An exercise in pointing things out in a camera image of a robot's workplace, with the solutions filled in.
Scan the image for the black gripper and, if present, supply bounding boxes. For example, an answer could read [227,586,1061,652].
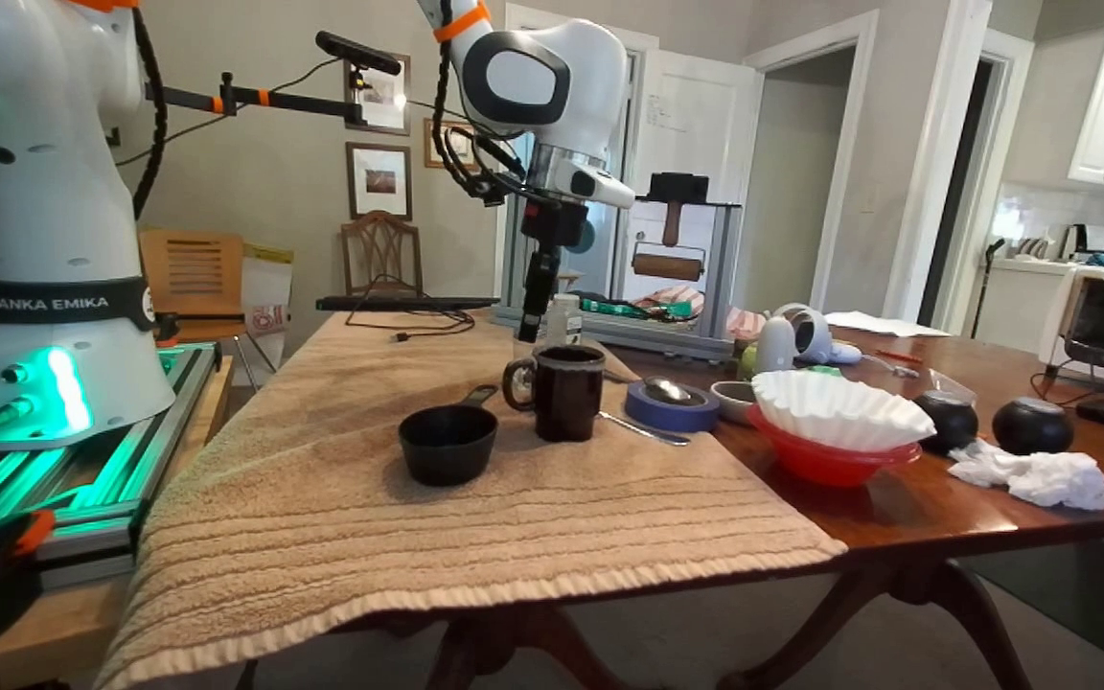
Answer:
[519,188,598,344]

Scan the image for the black measuring cup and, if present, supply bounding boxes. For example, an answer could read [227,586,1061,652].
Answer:
[395,380,505,492]

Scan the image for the green packet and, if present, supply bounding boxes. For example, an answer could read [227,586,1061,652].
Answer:
[574,291,658,321]

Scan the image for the dark brown mug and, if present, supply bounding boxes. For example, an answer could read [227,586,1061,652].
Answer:
[499,340,614,450]

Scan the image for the black keyboard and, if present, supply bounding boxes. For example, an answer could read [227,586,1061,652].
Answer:
[310,291,505,316]

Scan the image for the brown wooden chair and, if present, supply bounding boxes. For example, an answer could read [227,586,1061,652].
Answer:
[339,213,431,303]

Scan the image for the blue bowl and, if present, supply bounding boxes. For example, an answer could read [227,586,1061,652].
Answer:
[620,377,724,441]

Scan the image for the yellow green toy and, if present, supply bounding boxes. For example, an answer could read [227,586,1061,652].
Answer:
[730,321,767,377]

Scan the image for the grey tape roll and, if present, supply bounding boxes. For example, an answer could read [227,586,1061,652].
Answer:
[707,377,763,431]

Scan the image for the white headphones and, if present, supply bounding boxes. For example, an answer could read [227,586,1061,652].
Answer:
[752,299,865,380]

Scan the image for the white bag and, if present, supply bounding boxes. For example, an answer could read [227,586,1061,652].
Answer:
[238,247,299,377]

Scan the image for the red bowl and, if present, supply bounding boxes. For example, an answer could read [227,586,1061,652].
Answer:
[752,406,928,495]

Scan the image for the brown cardboard box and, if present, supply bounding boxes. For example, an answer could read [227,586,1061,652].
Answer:
[137,227,248,344]

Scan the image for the brown wooden dining table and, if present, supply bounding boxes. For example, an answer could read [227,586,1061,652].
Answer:
[421,303,1104,690]

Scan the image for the black ball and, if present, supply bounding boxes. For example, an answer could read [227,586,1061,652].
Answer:
[913,391,986,460]
[988,391,1078,460]

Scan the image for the crumpled white tissue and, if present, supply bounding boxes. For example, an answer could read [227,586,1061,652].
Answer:
[942,437,1104,518]

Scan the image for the black cable with plug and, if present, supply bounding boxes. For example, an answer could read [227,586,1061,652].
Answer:
[340,303,482,344]

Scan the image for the black braided cable bundle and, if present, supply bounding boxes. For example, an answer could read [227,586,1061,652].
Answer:
[427,36,547,213]

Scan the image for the black stand camera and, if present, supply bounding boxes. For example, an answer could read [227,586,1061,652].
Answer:
[641,170,715,207]

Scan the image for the orange strap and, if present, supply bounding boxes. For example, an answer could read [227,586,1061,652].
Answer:
[432,0,499,48]

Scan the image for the black boom camera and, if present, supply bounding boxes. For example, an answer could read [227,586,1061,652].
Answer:
[310,27,405,81]

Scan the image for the aluminium base frame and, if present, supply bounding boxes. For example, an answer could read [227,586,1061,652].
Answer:
[0,337,219,567]

